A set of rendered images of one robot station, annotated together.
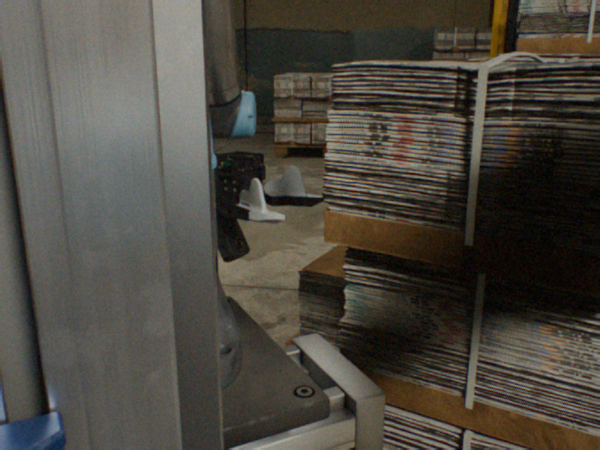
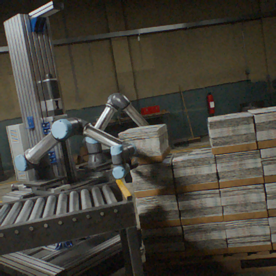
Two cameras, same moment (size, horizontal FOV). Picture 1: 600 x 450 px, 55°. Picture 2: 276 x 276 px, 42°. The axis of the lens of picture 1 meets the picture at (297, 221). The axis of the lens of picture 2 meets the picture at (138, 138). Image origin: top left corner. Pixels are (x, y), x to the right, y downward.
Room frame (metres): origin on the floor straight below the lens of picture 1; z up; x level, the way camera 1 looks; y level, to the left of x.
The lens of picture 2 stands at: (-0.17, -2.75, 1.27)
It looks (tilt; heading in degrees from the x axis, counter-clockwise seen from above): 6 degrees down; 71
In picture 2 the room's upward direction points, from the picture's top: 9 degrees counter-clockwise
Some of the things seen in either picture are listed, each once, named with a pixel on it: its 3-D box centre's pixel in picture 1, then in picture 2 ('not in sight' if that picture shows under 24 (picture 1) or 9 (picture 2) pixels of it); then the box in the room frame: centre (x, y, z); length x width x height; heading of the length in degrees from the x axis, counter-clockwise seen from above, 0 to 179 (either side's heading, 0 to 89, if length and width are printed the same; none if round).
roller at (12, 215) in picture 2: not in sight; (12, 216); (-0.24, -0.76, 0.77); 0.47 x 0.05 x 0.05; 80
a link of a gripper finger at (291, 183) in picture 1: (294, 185); not in sight; (0.86, 0.01, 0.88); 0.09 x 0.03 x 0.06; 87
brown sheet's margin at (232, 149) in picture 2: not in sight; (231, 144); (1.26, -0.57, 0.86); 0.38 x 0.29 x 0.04; 60
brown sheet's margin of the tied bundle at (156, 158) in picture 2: (593, 236); (144, 158); (0.68, -0.36, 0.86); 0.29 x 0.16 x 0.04; 147
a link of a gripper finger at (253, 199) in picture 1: (258, 199); not in sight; (0.78, 0.05, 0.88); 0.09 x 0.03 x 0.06; 34
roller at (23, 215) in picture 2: not in sight; (24, 214); (-0.17, -0.77, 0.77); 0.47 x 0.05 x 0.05; 80
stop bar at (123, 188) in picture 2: not in sight; (123, 188); (0.35, -0.87, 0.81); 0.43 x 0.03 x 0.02; 80
